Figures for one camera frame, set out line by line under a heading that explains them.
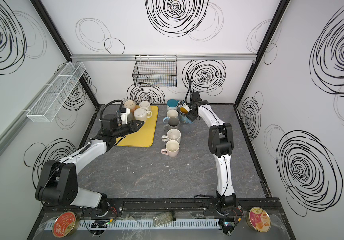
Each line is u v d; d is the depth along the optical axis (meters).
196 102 0.80
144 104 1.12
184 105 0.94
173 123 1.00
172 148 0.91
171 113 1.05
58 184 0.43
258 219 0.68
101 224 0.72
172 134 0.96
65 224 0.67
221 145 0.60
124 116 0.78
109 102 0.65
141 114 1.02
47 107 0.73
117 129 0.72
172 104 1.14
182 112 1.08
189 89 0.85
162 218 0.68
